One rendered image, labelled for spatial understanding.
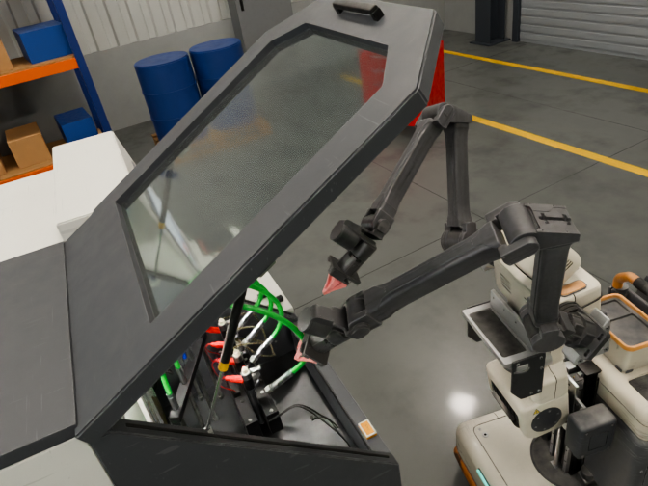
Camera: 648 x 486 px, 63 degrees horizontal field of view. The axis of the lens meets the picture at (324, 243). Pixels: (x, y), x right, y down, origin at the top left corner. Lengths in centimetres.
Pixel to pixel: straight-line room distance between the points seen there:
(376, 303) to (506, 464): 129
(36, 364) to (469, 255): 86
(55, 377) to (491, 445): 169
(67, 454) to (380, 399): 200
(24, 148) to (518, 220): 597
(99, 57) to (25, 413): 676
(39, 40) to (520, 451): 564
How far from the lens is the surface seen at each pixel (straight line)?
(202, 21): 792
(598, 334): 144
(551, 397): 179
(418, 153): 155
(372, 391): 288
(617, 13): 783
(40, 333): 127
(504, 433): 237
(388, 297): 112
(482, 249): 105
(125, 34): 768
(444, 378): 293
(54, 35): 640
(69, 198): 172
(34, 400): 111
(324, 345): 125
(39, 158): 664
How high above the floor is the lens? 216
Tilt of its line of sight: 32 degrees down
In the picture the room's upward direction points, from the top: 10 degrees counter-clockwise
